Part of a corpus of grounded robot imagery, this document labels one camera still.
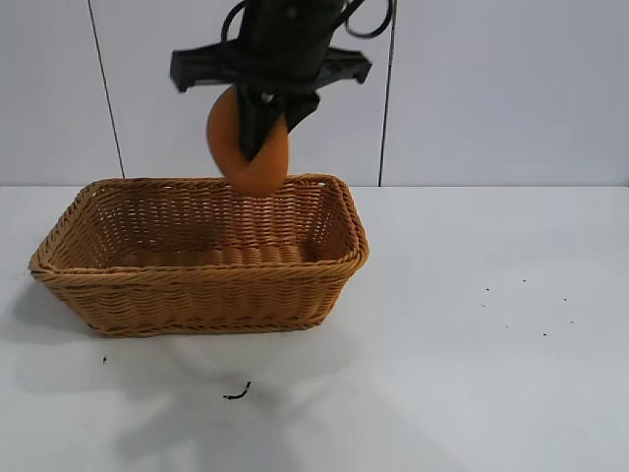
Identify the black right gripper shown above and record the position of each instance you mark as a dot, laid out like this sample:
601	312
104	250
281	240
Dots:
290	49

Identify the orange fruit with knobby stem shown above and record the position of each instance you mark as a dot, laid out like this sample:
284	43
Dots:
260	177

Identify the woven wicker rectangular basket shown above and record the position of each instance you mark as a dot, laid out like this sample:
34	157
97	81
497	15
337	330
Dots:
196	295

